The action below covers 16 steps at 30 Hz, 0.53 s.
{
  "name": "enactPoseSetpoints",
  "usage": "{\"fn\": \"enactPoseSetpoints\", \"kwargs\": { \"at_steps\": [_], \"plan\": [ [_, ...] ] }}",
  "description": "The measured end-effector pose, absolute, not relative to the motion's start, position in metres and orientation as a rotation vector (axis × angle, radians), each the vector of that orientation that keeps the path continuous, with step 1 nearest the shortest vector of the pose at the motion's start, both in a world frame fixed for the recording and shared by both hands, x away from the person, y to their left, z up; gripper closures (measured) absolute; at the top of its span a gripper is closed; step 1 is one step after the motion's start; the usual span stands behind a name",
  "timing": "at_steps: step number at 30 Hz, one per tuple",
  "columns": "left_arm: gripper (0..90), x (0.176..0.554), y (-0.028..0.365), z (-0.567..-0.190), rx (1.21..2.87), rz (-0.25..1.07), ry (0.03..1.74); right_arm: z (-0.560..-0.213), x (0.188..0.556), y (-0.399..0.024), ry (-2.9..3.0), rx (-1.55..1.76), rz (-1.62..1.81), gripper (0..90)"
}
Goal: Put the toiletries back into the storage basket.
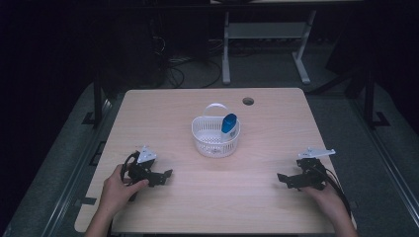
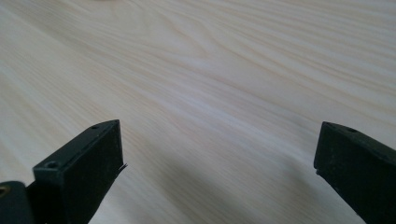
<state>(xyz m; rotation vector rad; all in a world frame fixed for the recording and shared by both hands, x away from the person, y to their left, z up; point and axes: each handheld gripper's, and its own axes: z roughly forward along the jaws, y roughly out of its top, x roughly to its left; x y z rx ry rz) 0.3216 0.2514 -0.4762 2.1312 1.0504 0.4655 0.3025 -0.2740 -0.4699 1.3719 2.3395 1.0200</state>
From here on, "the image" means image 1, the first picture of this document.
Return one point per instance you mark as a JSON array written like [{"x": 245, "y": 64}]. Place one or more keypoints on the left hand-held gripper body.
[{"x": 141, "y": 164}]

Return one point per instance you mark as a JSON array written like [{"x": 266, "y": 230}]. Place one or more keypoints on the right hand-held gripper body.
[{"x": 311, "y": 168}]

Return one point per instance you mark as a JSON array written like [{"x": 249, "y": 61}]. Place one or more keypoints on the white plastic basket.
[{"x": 214, "y": 144}]

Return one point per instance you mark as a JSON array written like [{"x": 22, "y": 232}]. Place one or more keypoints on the blue capped white bottle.
[{"x": 229, "y": 125}]

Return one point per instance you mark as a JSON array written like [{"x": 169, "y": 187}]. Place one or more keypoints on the person's right hand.
[{"x": 326, "y": 200}]

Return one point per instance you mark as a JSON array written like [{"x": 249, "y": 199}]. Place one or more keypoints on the person's left hand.
[{"x": 117, "y": 191}]

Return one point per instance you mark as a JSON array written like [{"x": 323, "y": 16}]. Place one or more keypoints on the grey metal stand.
[{"x": 267, "y": 33}]

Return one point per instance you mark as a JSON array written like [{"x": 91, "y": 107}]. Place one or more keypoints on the black metal post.
[
  {"x": 370, "y": 98},
  {"x": 97, "y": 102}
]

